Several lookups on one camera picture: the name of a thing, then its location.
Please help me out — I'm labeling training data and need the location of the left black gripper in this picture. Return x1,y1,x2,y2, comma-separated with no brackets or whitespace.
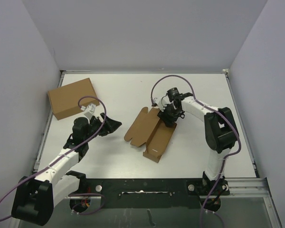
84,112,121,142

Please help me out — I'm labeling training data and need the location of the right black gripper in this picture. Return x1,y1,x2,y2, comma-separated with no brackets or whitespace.
158,104,181,126

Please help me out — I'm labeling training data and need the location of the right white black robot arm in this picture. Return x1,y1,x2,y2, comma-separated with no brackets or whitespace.
152,87,238,194

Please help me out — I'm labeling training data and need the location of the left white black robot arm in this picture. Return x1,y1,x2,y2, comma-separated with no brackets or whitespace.
11,113,122,226

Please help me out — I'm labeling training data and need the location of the closed brown cardboard box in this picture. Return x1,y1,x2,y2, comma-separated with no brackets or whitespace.
47,78,100,120

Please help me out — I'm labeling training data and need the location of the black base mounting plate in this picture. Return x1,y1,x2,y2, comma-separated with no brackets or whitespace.
69,178,230,213

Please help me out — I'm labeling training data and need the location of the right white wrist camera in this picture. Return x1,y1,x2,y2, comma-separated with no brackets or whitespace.
152,95,169,112

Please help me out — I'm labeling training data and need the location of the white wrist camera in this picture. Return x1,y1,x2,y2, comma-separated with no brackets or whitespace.
152,95,169,112
80,103,96,120

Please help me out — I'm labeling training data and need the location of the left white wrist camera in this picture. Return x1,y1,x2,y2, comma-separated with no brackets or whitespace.
80,103,96,120

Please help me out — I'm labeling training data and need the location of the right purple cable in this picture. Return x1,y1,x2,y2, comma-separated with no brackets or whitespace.
151,75,242,228

